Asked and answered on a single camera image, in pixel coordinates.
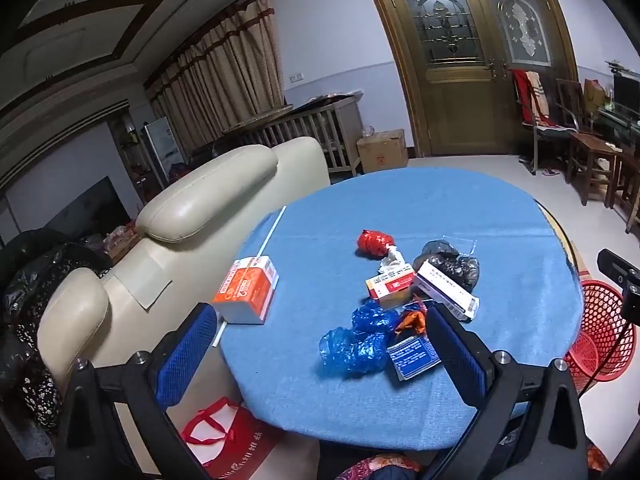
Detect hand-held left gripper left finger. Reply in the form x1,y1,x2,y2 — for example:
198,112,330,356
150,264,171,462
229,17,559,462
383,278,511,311
54,302,221,480

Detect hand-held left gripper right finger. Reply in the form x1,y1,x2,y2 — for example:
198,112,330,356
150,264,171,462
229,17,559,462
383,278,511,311
425,302,601,480

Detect red plastic mesh basket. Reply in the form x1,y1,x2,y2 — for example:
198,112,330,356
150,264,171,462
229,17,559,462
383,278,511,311
564,280,632,395

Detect white blue toothpaste box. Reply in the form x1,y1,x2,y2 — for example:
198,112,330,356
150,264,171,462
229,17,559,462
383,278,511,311
415,260,481,322

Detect black plastic bag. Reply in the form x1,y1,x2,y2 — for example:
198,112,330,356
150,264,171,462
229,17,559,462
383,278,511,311
412,239,481,293

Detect blue plastic bag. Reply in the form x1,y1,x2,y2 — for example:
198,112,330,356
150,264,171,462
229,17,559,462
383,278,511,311
319,327,391,376
351,299,403,336

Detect red yellow medicine box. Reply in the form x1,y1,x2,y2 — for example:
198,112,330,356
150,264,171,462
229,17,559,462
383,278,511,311
365,267,418,311

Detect white plastic bag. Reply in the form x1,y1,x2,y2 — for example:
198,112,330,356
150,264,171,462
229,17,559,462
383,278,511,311
378,246,407,275

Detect red wrapper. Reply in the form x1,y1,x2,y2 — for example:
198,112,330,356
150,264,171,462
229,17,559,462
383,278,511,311
356,229,396,259

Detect small blue packet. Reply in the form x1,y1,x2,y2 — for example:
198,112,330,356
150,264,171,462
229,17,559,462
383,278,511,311
386,335,442,382

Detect round black rimmed table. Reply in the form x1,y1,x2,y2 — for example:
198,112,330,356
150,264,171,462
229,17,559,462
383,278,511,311
534,199,592,286

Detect orange crumpled wrapper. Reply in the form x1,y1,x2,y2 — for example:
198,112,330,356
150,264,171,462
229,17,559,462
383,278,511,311
395,300,428,336

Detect orange white medicine box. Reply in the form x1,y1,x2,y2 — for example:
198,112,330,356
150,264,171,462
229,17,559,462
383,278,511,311
211,255,280,325

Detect red gift bag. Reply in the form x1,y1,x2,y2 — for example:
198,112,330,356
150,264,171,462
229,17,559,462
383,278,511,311
180,396,291,480

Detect dark wooden stool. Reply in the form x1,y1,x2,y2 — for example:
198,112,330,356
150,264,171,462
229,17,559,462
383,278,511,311
567,131,621,206

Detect floral patterned clothing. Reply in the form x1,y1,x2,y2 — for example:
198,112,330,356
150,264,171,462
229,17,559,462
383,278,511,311
335,452,426,480

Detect thin white stick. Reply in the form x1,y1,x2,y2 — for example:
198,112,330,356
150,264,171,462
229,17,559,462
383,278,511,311
212,205,287,348

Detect glass media stand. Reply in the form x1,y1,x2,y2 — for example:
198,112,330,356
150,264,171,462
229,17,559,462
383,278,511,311
595,102,640,136

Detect cream leather sofa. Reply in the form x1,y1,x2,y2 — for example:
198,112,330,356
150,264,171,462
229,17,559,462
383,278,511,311
37,136,332,396

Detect black patterned jacket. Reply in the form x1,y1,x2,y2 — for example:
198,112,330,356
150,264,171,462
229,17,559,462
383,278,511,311
0,229,116,436

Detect black flat television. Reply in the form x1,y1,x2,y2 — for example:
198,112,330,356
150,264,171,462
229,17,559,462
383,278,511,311
42,176,132,241

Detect tan paper bag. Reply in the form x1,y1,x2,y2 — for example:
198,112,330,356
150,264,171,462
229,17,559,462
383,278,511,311
582,79,606,113

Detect black monitor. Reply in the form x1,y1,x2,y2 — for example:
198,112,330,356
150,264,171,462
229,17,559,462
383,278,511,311
612,72,640,108

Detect dark wooden chair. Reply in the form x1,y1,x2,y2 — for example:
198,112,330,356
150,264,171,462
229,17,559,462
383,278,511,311
555,79,601,133

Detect red striped cloth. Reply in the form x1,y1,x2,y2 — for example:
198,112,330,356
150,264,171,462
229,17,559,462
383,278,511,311
511,69,551,126

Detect white standing appliance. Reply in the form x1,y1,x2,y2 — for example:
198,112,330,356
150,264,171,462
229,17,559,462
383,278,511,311
141,116,183,186

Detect small cardboard box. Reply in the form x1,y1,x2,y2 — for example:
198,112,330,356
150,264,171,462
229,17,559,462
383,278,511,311
356,129,408,175

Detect wooden double door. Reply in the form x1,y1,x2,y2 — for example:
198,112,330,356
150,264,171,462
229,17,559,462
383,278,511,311
356,0,581,157

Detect wooden crib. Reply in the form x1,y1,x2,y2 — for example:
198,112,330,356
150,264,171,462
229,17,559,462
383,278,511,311
222,92,366,176

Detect beige striped curtains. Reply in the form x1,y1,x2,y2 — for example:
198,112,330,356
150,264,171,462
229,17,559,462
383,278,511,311
144,0,286,158

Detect black cable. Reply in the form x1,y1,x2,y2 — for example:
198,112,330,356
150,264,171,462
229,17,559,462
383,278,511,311
575,310,632,401

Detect metal frame chair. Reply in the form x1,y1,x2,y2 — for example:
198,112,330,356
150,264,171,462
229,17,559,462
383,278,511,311
510,67,576,176

